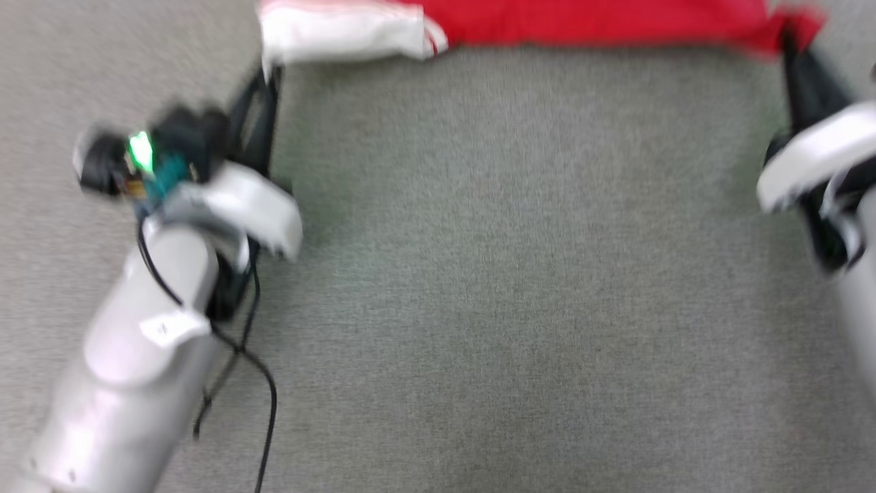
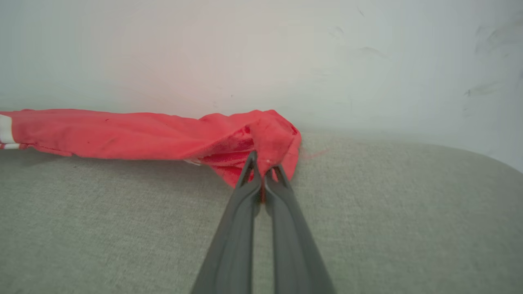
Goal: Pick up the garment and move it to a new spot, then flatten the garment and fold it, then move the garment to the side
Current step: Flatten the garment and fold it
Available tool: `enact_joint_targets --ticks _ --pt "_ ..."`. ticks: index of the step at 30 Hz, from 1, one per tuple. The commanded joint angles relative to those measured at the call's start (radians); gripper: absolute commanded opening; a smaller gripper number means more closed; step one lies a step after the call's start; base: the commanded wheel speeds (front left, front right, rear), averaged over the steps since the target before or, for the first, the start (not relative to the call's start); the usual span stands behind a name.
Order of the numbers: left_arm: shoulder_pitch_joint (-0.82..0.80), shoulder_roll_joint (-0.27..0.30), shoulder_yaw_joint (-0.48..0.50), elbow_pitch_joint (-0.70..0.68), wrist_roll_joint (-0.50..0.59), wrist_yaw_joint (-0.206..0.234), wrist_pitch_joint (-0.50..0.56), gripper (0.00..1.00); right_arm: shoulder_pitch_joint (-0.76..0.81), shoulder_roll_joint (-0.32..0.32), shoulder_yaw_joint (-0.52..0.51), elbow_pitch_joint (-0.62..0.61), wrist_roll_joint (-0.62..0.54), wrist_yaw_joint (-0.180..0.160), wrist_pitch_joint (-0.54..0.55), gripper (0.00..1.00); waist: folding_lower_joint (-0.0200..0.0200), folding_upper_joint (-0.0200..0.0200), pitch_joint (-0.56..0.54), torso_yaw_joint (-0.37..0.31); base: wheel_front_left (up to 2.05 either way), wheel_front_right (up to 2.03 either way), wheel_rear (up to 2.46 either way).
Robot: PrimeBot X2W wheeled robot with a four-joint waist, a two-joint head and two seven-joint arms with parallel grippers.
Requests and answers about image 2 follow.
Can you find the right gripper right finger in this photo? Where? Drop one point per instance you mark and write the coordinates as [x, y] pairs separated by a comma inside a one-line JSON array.
[[292, 245]]

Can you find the red white garment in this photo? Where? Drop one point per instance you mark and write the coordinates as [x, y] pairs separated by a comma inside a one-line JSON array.
[[143, 136]]

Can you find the grey fabric sofa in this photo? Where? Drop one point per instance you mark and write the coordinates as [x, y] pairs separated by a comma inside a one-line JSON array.
[[408, 220]]

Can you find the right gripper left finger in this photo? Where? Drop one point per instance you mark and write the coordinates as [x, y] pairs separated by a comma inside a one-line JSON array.
[[233, 245]]

